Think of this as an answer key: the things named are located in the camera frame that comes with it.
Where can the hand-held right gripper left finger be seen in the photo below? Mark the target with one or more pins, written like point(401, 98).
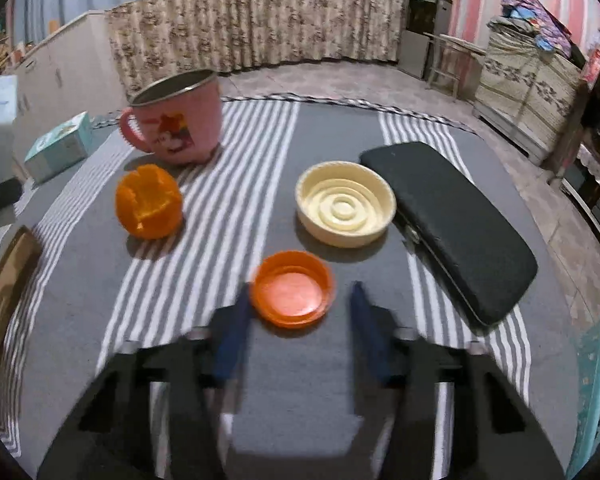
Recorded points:
point(232, 340)

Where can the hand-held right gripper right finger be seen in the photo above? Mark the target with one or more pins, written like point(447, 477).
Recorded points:
point(372, 340)

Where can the orange plastic cap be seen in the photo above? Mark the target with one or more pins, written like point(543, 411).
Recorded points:
point(290, 292)

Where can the light blue plastic basket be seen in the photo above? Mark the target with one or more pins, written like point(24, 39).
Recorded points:
point(597, 385)

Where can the black zip case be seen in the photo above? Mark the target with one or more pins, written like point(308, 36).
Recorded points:
point(455, 230)

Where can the cream round plastic lid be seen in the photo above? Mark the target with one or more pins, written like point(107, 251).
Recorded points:
point(345, 205)

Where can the orange peel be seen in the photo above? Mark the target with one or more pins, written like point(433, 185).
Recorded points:
point(150, 205)

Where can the grey striped blanket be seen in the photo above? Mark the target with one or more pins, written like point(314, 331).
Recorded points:
point(260, 170)

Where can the pink cartoon cup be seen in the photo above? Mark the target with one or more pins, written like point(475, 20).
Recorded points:
point(185, 125)

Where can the brown paper bag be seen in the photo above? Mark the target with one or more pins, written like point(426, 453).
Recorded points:
point(7, 290)

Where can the teal tissue box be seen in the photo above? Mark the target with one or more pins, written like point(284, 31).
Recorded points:
point(60, 147)

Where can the low cabinet with lace cloth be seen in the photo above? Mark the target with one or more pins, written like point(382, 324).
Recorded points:
point(595, 195)

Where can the black flat object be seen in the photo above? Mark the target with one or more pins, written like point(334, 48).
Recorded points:
point(0, 200)

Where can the metal clothes rack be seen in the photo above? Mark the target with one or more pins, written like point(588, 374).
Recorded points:
point(572, 140)

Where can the cloth-covered cabinet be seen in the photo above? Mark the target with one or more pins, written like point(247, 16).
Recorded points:
point(525, 95)

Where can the small round side table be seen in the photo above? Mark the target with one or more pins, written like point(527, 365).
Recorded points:
point(455, 45)

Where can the grey water dispenser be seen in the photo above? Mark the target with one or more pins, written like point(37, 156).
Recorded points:
point(422, 35)

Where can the white low cabinet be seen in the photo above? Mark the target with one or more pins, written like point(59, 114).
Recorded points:
point(70, 70)

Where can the blue and floral curtain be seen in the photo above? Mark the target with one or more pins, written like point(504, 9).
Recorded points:
point(255, 20)

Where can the pink hanging packet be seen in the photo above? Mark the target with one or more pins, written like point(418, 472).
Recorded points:
point(594, 65)

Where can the pile of folded blankets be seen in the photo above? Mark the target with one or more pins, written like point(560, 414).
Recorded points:
point(535, 17)

